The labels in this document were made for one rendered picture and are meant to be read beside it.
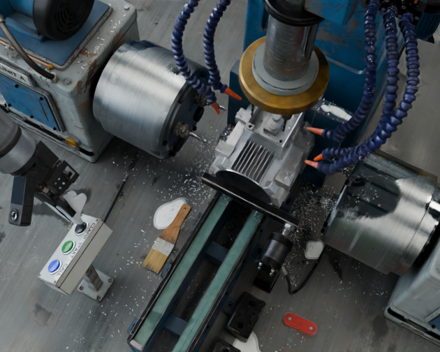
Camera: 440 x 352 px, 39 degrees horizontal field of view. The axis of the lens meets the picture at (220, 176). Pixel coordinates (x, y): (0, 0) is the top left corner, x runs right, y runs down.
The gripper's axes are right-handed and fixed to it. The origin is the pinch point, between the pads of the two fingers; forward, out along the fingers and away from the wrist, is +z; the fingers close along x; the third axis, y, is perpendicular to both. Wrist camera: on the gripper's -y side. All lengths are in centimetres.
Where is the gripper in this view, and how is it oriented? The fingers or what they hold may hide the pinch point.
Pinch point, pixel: (75, 222)
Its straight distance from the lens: 139.1
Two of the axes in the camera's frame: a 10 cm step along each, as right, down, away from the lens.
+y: 4.9, -7.9, 3.8
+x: -7.4, -1.4, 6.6
